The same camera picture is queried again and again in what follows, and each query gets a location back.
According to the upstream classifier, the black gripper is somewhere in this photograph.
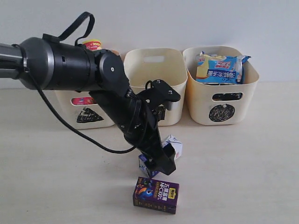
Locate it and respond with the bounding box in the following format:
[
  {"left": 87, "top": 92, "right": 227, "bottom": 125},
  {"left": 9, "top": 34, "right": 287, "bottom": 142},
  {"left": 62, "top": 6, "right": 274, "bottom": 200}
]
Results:
[{"left": 124, "top": 102, "right": 176, "bottom": 175}]

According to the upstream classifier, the blue white milk carton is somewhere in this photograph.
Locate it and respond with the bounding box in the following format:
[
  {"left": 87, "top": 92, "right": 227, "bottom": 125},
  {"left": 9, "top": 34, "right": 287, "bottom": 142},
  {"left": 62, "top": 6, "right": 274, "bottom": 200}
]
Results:
[{"left": 138, "top": 134, "right": 183, "bottom": 178}]

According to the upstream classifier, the purple juice carton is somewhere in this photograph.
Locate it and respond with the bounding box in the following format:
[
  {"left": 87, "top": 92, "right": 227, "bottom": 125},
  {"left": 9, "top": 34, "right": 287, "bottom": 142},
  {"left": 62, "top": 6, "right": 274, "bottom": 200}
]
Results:
[{"left": 132, "top": 176, "right": 180, "bottom": 215}]

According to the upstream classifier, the pink Lays chips can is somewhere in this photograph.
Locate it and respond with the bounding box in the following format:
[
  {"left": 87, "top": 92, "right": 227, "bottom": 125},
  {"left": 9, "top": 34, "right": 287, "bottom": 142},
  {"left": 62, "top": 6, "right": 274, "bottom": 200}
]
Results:
[{"left": 71, "top": 97, "right": 96, "bottom": 105}]

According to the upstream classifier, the blue instant noodle packet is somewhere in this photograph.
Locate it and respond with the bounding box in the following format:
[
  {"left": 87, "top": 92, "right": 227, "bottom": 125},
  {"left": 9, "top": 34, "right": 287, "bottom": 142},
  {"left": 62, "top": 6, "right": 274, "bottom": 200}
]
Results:
[{"left": 195, "top": 51, "right": 251, "bottom": 85}]

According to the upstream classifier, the yellow Lays chips can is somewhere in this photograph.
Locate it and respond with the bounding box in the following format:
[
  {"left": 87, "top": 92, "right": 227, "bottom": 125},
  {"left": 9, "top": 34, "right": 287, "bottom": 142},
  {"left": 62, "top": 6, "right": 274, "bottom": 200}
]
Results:
[{"left": 82, "top": 39, "right": 102, "bottom": 51}]

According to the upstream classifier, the orange instant noodle packet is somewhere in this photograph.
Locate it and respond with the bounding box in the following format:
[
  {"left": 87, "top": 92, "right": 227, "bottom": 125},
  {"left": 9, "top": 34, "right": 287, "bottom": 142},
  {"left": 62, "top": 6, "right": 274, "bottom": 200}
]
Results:
[{"left": 212, "top": 92, "right": 243, "bottom": 101}]

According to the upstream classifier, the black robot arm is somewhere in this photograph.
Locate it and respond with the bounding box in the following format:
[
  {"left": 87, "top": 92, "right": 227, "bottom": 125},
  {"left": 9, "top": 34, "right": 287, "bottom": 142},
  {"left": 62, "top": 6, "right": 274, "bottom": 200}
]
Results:
[{"left": 0, "top": 36, "right": 181, "bottom": 175}]

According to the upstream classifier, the left cream plastic bin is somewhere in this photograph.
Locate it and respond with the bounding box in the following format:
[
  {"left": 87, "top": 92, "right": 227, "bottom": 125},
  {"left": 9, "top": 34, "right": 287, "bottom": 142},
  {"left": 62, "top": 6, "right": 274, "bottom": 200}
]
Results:
[{"left": 55, "top": 91, "right": 114, "bottom": 130}]

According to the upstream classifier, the middle cream plastic bin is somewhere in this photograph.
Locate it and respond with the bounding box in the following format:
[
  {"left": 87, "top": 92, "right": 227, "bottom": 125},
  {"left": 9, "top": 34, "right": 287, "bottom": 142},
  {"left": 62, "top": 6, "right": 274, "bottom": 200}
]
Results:
[{"left": 124, "top": 48, "right": 187, "bottom": 126}]

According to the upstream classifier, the black camera cable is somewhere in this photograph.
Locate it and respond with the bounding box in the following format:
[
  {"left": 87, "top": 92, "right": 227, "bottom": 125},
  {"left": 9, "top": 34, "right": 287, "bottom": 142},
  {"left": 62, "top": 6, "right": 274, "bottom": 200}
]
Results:
[{"left": 11, "top": 11, "right": 150, "bottom": 154}]

